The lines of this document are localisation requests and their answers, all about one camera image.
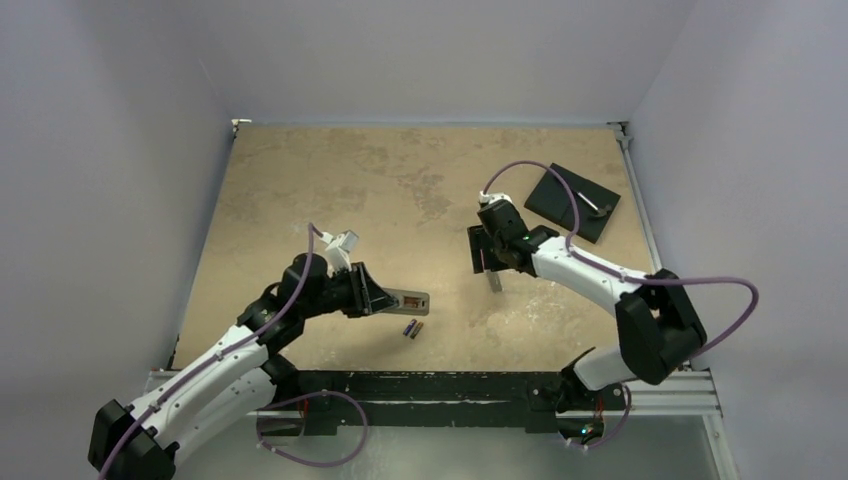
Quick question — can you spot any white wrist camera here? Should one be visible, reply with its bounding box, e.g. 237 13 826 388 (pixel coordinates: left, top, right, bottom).
321 230 359 272
478 191 512 209

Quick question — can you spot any black metal tool on tray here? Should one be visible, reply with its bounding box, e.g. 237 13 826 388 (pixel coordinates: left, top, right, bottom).
559 178 614 220

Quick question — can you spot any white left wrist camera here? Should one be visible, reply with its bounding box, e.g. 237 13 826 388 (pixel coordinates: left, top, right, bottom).
321 230 359 272

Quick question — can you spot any black gold AAA battery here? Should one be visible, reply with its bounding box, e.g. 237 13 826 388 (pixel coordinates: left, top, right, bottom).
409 322 424 339

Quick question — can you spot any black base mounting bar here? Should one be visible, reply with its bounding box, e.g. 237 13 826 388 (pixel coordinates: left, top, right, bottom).
261 356 631 441

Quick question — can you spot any purple AAA battery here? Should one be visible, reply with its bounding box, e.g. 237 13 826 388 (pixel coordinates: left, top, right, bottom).
403 319 418 336

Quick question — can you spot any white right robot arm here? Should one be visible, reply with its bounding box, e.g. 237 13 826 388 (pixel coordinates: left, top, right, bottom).
477 199 707 407

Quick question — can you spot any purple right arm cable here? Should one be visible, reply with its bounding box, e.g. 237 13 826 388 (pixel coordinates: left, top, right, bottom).
482 160 761 362

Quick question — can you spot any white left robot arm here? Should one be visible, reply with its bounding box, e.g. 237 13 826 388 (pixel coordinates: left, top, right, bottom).
88 253 416 479

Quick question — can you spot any grey battery cover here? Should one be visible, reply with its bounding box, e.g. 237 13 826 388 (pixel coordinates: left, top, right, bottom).
487 271 503 293

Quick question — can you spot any black flat tray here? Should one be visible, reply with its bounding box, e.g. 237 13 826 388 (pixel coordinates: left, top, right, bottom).
524 163 621 244

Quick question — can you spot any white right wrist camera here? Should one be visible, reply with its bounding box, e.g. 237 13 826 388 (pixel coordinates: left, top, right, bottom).
478 191 512 209

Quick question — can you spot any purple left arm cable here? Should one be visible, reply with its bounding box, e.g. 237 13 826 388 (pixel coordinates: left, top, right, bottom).
97 223 333 480

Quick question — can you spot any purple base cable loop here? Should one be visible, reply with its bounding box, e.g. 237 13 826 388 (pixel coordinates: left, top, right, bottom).
255 389 369 469

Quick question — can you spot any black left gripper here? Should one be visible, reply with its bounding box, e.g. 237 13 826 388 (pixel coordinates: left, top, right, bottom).
300 260 397 319

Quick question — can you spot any aluminium frame rail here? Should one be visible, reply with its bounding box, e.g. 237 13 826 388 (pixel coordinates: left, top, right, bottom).
606 121 663 270

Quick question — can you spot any white remote control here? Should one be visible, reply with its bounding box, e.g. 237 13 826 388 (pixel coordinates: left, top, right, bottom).
386 289 431 316

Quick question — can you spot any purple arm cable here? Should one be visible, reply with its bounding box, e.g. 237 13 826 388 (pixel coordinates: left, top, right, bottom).
97 223 333 480
482 160 761 362

